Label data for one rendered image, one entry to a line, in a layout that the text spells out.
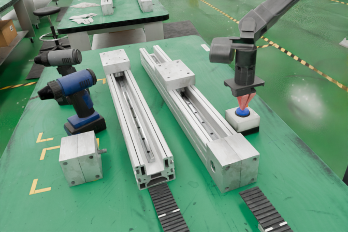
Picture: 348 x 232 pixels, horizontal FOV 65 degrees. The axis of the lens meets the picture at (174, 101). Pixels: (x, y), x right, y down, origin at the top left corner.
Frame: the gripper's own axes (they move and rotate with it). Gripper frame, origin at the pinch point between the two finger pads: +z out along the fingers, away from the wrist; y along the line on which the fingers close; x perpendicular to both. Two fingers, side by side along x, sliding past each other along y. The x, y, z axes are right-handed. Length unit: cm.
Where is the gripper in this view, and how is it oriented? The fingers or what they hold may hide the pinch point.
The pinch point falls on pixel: (242, 107)
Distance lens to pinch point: 87.1
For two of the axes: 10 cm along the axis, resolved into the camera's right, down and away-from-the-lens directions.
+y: -9.4, 2.2, -2.4
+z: 0.7, 8.5, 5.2
